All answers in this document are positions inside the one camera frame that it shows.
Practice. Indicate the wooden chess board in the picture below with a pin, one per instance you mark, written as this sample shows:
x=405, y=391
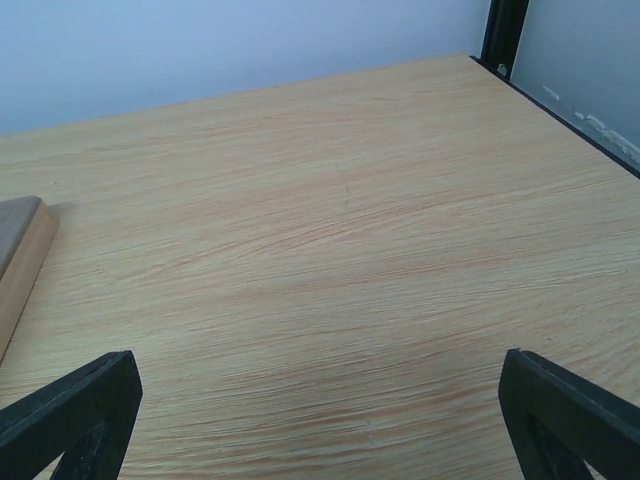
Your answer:
x=27, y=231

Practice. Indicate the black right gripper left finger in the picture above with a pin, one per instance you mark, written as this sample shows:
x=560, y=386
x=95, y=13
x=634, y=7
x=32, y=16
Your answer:
x=83, y=421

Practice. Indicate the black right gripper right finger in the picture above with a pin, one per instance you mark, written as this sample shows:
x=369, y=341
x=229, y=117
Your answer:
x=563, y=426

